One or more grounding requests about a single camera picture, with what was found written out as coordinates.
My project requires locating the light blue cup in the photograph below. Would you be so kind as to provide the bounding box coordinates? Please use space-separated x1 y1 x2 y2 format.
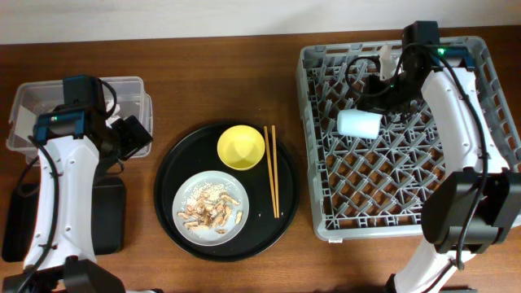
337 109 383 139

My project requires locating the yellow bowl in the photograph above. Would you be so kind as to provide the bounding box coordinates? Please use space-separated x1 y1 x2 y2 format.
217 125 265 171

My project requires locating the wooden chopstick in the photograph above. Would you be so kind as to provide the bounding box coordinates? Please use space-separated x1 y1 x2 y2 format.
263 126 278 218
271 125 280 218

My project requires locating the white tissue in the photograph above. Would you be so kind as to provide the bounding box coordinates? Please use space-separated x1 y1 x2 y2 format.
106 99 120 125

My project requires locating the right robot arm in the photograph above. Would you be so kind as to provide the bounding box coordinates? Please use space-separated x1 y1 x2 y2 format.
357 21 520 292

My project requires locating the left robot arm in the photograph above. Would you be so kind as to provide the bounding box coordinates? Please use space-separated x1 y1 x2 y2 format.
2 75 152 292

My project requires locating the grey dishwasher rack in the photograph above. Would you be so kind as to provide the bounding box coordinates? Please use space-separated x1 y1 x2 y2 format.
296 35 521 243

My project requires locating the black rectangular tray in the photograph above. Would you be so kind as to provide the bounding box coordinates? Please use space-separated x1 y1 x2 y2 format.
2 177 126 262

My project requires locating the white rice pile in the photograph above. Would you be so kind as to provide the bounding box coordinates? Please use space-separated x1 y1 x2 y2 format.
186 182 227 208

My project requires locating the clear plastic bin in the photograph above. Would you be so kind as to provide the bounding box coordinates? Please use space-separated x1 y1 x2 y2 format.
6 77 153 161

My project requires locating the grey plate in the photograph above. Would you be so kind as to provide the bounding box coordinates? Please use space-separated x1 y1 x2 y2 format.
172 171 250 247

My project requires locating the round black serving tray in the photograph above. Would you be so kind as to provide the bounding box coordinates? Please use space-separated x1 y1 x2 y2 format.
154 122 300 262

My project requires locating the peanut shells pile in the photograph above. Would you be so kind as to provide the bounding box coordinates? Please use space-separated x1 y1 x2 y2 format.
174 192 245 235

